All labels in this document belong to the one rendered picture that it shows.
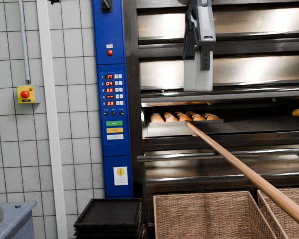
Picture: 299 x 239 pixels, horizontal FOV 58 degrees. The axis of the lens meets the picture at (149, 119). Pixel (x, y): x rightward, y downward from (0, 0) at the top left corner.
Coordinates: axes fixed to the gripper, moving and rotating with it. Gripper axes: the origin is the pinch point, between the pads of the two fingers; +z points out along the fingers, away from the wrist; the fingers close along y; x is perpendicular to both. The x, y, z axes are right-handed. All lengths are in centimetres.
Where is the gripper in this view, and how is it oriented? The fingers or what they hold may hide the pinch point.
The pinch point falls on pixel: (196, 85)
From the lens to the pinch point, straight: 56.0
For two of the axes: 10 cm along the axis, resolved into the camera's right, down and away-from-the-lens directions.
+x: 10.0, -0.2, 0.2
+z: 0.1, 9.9, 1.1
